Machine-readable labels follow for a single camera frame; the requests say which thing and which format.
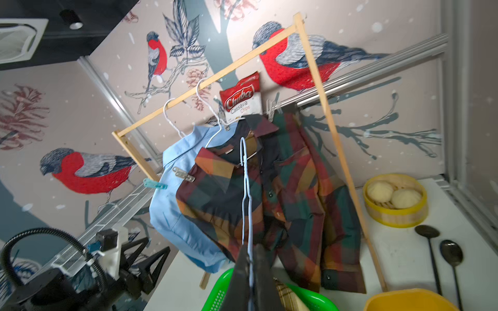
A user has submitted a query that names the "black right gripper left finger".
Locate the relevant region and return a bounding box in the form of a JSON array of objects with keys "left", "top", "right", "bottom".
[{"left": 220, "top": 244, "right": 251, "bottom": 311}]

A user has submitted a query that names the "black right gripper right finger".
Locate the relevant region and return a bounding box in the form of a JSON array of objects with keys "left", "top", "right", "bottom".
[{"left": 252, "top": 244, "right": 284, "bottom": 311}]

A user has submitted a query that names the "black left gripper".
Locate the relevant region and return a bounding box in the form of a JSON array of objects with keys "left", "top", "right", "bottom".
[{"left": 119, "top": 237, "right": 171, "bottom": 295}]

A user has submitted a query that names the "yellow plaid long-sleeve shirt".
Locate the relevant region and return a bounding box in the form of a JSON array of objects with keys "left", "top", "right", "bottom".
[{"left": 274, "top": 279, "right": 309, "bottom": 311}]

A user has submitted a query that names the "dark multicolour plaid shirt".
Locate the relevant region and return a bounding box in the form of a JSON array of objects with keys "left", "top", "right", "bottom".
[{"left": 182, "top": 113, "right": 366, "bottom": 294}]

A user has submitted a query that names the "light blue wire hanger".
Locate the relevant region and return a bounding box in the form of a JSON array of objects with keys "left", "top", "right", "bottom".
[{"left": 239, "top": 137, "right": 255, "bottom": 310}]

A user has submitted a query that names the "white clothespin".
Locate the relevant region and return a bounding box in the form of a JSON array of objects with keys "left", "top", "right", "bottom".
[{"left": 172, "top": 167, "right": 195, "bottom": 183}]

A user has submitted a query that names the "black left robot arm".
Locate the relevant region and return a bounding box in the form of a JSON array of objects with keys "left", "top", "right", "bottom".
[{"left": 1, "top": 228, "right": 171, "bottom": 310}]

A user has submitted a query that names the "light blue long-sleeve shirt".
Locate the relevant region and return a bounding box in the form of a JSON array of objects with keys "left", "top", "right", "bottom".
[{"left": 150, "top": 123, "right": 237, "bottom": 273}]

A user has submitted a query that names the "green plastic mesh basket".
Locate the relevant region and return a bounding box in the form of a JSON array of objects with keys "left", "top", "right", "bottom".
[{"left": 201, "top": 268, "right": 338, "bottom": 311}]

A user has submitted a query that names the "teal clothespin on blue shirt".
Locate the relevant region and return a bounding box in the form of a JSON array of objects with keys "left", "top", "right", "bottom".
[{"left": 143, "top": 178, "right": 168, "bottom": 190}]

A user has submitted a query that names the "yellow plastic tray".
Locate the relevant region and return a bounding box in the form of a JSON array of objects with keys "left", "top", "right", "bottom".
[{"left": 364, "top": 288, "right": 459, "bottom": 311}]

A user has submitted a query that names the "white cassava chips bag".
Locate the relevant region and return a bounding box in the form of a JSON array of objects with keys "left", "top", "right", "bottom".
[{"left": 224, "top": 92, "right": 263, "bottom": 123}]

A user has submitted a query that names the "red Chuba chips bag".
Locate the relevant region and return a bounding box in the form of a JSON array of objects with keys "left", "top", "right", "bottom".
[{"left": 220, "top": 71, "right": 261, "bottom": 112}]

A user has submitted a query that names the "white wire mesh shelf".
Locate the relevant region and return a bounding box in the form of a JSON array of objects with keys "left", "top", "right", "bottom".
[{"left": 50, "top": 182, "right": 156, "bottom": 279}]

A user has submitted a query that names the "grey clothespin on rail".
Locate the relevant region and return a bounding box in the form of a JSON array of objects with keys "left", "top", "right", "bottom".
[{"left": 265, "top": 99, "right": 282, "bottom": 123}]

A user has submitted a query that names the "aluminium frame corner post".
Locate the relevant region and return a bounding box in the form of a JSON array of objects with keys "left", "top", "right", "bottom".
[{"left": 77, "top": 56, "right": 162, "bottom": 168}]

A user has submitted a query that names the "wooden clothes rack frame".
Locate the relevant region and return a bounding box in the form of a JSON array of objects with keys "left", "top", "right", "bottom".
[{"left": 112, "top": 12, "right": 389, "bottom": 293}]

